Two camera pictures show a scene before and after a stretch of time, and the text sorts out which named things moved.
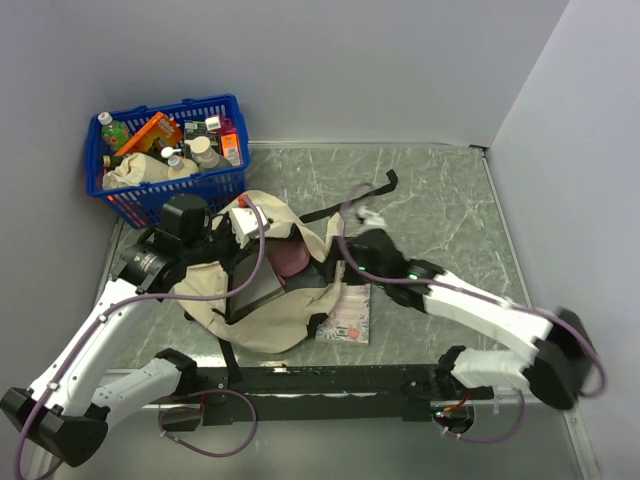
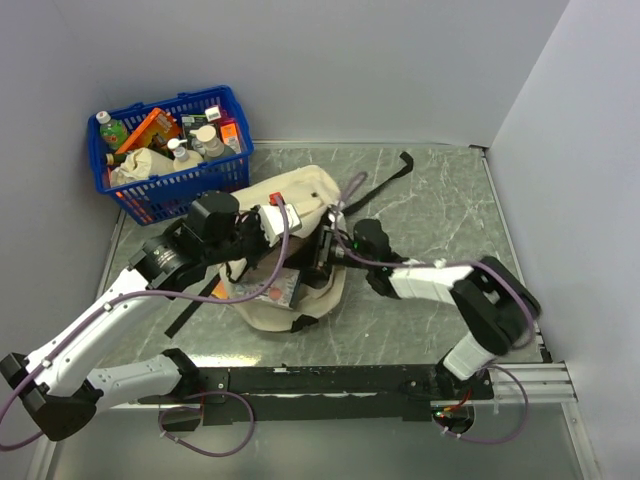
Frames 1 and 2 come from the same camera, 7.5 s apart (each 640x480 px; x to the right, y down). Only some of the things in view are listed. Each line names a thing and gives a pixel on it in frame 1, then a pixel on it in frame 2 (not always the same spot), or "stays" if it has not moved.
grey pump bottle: (204, 157) → (214, 147)
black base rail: (325, 393) stays
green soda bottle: (115, 133) stays
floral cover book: (349, 321) → (281, 291)
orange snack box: (162, 127) stays
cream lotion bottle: (178, 167) → (183, 158)
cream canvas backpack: (281, 325) → (314, 192)
